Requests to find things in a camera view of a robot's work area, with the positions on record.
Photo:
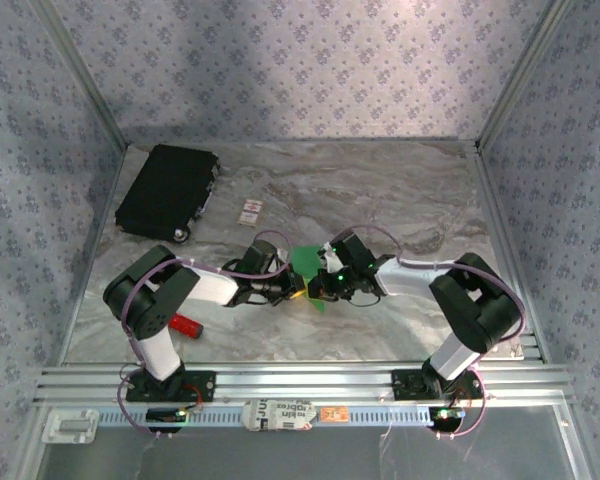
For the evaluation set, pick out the green cloth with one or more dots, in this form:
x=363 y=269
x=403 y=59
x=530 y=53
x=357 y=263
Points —
x=305 y=260

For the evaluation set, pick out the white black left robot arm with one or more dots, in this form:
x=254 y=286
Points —
x=210 y=287

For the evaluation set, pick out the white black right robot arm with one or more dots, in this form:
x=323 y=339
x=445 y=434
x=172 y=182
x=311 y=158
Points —
x=405 y=280

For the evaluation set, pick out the small red white card box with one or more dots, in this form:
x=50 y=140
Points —
x=250 y=211

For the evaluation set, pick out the silver metal ball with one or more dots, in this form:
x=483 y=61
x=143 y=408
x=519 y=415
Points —
x=181 y=234

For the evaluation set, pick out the red bottle with silver cap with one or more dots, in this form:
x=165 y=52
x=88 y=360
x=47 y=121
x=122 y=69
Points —
x=187 y=326

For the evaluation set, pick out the black hard case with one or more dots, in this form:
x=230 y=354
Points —
x=170 y=190

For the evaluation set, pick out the orange label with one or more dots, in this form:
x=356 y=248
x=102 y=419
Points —
x=334 y=414

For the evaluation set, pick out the newspaper wrapped roll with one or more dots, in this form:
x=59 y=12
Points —
x=280 y=414

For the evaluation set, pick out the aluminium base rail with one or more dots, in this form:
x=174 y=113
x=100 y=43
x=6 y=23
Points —
x=305 y=382

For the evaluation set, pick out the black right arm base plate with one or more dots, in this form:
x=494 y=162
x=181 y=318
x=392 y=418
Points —
x=405 y=385

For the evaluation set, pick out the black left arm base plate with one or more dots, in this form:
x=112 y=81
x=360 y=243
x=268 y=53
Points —
x=205 y=387

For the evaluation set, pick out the aluminium side rail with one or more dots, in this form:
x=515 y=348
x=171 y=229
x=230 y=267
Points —
x=93 y=250
x=504 y=225

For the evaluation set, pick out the white plastic bracket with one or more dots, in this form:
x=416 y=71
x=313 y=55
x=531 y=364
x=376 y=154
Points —
x=70 y=426

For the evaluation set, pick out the aluminium frame post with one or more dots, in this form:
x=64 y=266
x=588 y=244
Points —
x=522 y=70
x=82 y=70

